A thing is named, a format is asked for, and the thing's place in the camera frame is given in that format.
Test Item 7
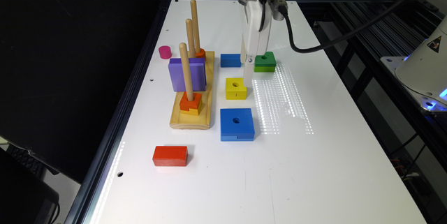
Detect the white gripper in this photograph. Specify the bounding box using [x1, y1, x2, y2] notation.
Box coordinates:
[239, 0, 272, 87]

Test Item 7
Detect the yellow block with hole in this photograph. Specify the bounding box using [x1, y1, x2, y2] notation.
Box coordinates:
[226, 78, 247, 100]

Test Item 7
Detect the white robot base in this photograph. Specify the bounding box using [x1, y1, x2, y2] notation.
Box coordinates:
[381, 20, 446, 113]

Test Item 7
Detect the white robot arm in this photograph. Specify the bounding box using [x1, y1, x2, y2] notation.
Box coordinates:
[238, 0, 287, 87]

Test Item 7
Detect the green block with hole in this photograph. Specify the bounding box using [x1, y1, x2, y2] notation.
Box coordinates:
[254, 52, 277, 73]

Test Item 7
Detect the small blue block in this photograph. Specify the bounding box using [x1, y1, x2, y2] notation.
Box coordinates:
[220, 54, 241, 68]

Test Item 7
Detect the orange block on rear peg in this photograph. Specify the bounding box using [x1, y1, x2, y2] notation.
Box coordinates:
[196, 48, 206, 59]

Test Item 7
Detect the orange block on peg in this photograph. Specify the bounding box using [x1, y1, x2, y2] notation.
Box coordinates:
[196, 48, 206, 59]
[179, 92, 202, 111]

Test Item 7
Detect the purple square block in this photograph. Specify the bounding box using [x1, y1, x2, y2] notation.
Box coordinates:
[168, 58, 207, 92]

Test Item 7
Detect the large blue square block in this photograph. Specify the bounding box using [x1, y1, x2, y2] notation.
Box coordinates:
[220, 108, 255, 141]

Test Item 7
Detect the yellow block under orange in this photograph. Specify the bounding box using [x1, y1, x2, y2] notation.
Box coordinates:
[180, 104, 202, 116]

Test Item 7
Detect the orange block on front peg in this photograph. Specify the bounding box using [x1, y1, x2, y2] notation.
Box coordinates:
[179, 92, 202, 111]

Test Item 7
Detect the red rectangular block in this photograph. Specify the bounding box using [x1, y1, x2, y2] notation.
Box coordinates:
[152, 146, 188, 166]

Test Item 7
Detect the middle wooden peg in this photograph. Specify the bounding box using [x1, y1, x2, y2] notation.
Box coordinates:
[186, 18, 196, 58]

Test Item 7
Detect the wooden peg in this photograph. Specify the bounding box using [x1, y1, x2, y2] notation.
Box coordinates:
[190, 0, 200, 54]
[179, 43, 194, 102]
[186, 18, 196, 58]

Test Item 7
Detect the front wooden peg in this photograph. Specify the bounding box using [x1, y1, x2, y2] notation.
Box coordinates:
[179, 43, 194, 102]

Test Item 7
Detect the rear wooden peg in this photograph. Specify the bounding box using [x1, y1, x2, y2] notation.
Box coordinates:
[190, 0, 200, 54]

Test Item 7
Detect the pink cylinder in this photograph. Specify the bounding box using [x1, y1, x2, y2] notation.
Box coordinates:
[159, 45, 172, 59]

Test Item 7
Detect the wooden peg base board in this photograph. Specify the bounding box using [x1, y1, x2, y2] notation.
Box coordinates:
[170, 51, 214, 130]

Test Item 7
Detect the black monitor panel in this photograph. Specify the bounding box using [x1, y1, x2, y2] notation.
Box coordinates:
[1, 0, 157, 182]

